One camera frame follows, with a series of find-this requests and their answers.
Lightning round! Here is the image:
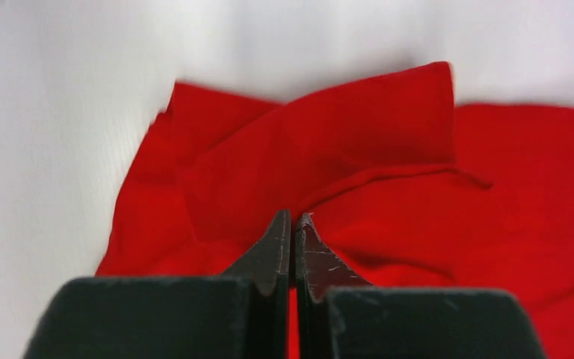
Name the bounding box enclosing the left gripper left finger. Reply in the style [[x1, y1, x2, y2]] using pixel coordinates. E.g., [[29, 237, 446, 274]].
[[222, 209, 291, 358]]

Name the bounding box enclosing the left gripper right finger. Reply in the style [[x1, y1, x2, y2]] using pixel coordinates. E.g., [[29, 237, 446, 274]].
[[294, 213, 372, 358]]

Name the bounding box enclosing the red t shirt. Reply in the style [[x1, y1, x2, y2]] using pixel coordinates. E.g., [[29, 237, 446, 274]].
[[97, 62, 574, 358]]

